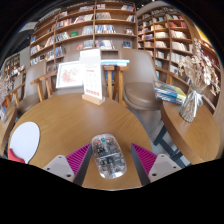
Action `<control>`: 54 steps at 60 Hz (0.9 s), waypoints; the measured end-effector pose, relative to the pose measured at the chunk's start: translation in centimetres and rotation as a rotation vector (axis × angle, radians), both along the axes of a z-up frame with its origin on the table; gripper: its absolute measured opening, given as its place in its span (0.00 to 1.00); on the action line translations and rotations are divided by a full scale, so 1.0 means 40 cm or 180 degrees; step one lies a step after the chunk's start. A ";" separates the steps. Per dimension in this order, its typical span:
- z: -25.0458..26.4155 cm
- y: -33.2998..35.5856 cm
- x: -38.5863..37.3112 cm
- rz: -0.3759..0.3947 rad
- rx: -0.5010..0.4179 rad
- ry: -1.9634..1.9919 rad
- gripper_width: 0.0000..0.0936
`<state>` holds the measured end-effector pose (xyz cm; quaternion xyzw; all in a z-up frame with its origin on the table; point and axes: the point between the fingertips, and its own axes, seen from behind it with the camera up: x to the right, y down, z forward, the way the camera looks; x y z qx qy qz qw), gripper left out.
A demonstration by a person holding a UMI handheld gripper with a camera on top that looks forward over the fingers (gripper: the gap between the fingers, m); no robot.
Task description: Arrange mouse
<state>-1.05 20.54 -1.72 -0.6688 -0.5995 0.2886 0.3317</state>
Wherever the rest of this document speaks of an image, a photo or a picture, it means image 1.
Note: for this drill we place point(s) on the small distant book shelf unit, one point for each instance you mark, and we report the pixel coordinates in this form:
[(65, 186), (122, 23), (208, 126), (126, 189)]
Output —
[(11, 63)]

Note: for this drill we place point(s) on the transparent computer mouse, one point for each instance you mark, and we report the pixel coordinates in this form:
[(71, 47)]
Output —
[(109, 156)]

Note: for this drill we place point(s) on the glass vase with pale flowers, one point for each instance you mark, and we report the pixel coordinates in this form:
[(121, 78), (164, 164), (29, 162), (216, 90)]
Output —
[(190, 106)]

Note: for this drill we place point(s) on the white framed picture, red print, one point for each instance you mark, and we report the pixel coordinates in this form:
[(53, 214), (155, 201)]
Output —
[(69, 75)]

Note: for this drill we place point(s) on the brown padded wooden armchair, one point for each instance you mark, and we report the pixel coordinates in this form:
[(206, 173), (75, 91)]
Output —
[(35, 75), (140, 93), (71, 56)]

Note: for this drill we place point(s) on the round wooden side table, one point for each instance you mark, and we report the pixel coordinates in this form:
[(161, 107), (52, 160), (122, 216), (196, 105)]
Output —
[(193, 133), (6, 128)]

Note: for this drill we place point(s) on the white mouse pad, red rest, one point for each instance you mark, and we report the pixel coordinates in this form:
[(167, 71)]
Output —
[(25, 140)]

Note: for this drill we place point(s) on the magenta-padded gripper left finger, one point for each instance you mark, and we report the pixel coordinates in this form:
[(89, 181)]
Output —
[(78, 160)]

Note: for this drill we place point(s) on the light blue book stack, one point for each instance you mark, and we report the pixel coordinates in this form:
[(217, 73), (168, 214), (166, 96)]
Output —
[(115, 62)]

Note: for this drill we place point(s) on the white sign in wooden stand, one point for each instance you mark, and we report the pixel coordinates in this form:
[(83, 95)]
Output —
[(92, 75)]

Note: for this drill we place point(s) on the curved wooden book shelf unit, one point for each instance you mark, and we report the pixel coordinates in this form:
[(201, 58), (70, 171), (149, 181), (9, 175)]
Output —
[(166, 36)]

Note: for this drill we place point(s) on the glass vase with pink flowers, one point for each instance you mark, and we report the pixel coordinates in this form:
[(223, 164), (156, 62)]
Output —
[(3, 113)]

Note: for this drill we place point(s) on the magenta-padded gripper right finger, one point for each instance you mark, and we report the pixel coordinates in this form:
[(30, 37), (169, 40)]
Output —
[(145, 160)]

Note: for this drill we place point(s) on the stack of colourful books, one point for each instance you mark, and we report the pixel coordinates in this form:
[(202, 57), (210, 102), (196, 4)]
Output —
[(170, 92)]

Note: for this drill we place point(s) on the white hanging ceiling sign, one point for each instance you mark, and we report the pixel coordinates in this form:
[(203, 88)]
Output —
[(27, 26)]

